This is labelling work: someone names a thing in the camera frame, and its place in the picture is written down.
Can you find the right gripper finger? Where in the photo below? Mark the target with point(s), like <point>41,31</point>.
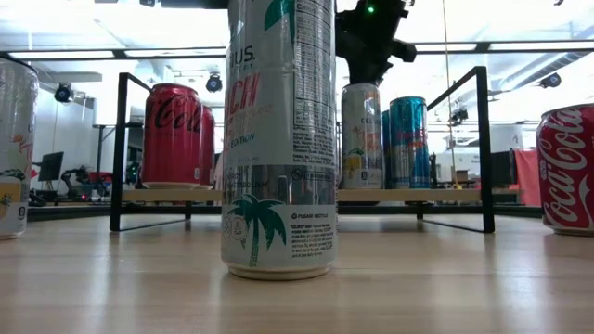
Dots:
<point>366,76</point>

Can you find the Celsius Tropical Vibe can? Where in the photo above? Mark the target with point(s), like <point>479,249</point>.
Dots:
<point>362,139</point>
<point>16,162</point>

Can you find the Red Bull can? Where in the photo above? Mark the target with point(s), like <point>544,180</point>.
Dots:
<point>409,141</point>

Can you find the Celsius Peach Vibe can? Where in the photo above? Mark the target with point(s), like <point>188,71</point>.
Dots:
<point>278,139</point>

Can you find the red Coca-Cola can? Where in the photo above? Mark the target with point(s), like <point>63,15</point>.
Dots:
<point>566,171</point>
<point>209,144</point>
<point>171,139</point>

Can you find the black ceiling spotlight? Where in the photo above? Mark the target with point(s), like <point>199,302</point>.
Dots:
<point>63,94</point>
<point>551,81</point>
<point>214,83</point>
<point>459,116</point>

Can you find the black computer monitor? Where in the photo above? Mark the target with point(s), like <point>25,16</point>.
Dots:
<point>502,169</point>
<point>51,166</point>

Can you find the red hanging cloth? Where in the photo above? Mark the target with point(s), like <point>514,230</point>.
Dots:
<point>529,178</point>

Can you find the wooden shelf with black frame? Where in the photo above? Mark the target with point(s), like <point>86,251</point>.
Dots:
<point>417,196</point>

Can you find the black overhead frame beam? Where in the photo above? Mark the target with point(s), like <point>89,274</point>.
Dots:
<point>118,54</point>

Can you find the black frame table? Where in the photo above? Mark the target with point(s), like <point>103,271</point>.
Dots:
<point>99,139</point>

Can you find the black metal table frame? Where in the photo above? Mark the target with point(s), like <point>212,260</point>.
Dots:
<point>69,211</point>

